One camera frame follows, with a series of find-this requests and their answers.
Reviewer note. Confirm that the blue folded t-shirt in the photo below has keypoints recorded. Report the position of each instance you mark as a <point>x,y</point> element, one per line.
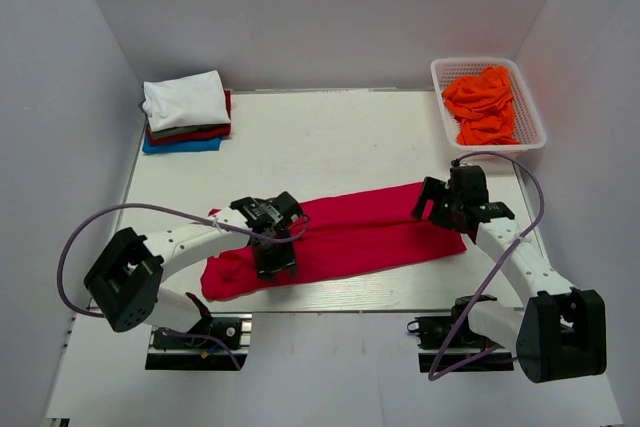
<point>181,147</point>

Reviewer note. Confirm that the grey folded t-shirt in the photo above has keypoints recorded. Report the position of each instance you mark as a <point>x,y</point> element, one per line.
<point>187,130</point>

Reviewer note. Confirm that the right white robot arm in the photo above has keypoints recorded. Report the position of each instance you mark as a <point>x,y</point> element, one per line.
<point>523,313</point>

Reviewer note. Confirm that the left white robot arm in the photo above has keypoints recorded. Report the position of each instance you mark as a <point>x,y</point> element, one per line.
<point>126,280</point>

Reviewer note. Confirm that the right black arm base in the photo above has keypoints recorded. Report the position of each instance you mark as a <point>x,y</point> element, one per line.
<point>432,330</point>

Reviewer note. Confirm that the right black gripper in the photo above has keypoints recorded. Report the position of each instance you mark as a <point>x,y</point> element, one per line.
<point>431,189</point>

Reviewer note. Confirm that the crimson red t-shirt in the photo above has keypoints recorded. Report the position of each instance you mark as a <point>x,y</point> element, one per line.
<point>348,235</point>

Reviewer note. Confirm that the white folded t-shirt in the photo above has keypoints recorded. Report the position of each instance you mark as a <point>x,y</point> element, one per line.
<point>196,100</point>

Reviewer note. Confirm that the orange t-shirt in basket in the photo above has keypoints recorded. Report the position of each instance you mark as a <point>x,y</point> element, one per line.
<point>483,107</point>

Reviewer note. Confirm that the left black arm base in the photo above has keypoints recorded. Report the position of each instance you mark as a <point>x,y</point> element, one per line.
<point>220,345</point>

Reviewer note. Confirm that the white plastic perforated basket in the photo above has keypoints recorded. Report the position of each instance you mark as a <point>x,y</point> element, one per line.
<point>528,126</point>

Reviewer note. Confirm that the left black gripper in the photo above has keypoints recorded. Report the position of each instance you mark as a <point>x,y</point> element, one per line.
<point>286,260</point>

